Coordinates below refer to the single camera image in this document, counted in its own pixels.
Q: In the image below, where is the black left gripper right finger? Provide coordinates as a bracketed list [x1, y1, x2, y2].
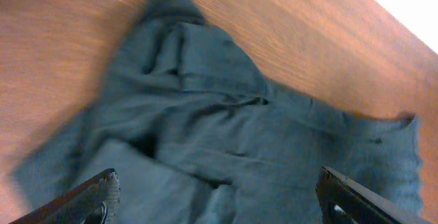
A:
[315, 166, 430, 224]

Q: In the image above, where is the dark green Nike t-shirt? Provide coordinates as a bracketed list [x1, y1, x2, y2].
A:
[13, 0, 422, 223]

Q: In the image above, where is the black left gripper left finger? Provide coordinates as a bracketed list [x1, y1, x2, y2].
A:
[11, 169, 120, 224]

